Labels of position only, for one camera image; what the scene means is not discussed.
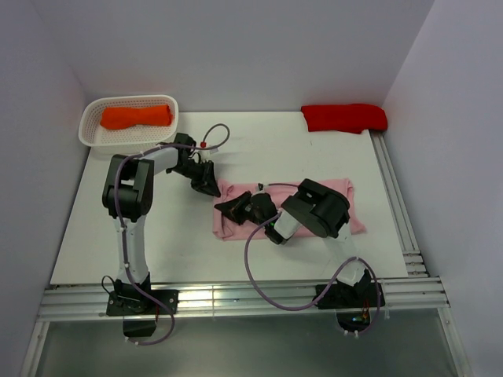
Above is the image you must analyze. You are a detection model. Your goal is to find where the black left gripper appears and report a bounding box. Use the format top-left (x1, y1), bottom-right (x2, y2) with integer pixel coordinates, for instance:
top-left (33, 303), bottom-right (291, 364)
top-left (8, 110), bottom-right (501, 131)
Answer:
top-left (171, 159), bottom-right (221, 198)

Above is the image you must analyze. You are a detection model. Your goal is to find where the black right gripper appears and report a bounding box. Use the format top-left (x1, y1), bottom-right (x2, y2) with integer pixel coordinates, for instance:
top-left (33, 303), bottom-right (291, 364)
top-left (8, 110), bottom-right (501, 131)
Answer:
top-left (215, 190), bottom-right (269, 229)

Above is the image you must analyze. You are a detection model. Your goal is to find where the pink t shirt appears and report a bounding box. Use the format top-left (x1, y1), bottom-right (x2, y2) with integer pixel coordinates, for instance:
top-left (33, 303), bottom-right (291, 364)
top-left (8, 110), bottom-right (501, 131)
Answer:
top-left (213, 178), bottom-right (366, 241)

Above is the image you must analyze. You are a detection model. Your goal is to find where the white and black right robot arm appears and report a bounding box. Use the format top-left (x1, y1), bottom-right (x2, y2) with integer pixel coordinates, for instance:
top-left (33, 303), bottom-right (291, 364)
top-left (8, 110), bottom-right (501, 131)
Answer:
top-left (214, 179), bottom-right (373, 309)

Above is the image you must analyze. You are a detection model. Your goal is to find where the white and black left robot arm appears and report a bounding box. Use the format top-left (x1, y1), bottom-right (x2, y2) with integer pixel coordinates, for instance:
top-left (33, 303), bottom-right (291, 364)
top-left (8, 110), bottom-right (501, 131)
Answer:
top-left (101, 133), bottom-right (221, 316)

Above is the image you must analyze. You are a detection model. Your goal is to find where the white perforated plastic basket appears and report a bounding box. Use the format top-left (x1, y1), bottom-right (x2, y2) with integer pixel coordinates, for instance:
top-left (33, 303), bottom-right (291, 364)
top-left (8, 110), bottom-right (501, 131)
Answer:
top-left (79, 95), bottom-right (178, 155)

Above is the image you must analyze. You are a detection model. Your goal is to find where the rolled orange t shirt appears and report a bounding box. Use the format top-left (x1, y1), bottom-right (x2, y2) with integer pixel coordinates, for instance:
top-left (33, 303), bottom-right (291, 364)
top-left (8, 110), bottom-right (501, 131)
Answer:
top-left (100, 105), bottom-right (174, 130)

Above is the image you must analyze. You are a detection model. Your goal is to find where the folded red t shirt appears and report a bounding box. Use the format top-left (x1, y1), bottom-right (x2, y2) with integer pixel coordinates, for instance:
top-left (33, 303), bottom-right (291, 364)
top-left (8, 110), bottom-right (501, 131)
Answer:
top-left (301, 104), bottom-right (388, 134)

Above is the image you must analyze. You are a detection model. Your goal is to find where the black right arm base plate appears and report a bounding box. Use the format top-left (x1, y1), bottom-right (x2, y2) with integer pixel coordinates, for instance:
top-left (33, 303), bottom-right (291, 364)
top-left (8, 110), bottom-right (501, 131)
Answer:
top-left (316, 284), bottom-right (377, 309)

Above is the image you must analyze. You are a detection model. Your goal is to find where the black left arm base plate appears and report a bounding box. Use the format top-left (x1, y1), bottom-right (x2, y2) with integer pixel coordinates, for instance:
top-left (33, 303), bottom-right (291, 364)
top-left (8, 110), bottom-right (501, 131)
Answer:
top-left (106, 289), bottom-right (178, 317)

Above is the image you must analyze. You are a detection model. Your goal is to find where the aluminium front rail frame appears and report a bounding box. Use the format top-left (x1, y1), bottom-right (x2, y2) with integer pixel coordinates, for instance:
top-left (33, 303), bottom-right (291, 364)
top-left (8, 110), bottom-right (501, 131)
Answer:
top-left (21, 276), bottom-right (473, 376)

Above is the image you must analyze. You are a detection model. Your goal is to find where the aluminium right side rail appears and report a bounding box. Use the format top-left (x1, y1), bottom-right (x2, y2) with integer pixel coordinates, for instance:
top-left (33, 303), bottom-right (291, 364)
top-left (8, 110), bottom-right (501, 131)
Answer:
top-left (370, 131), bottom-right (430, 278)

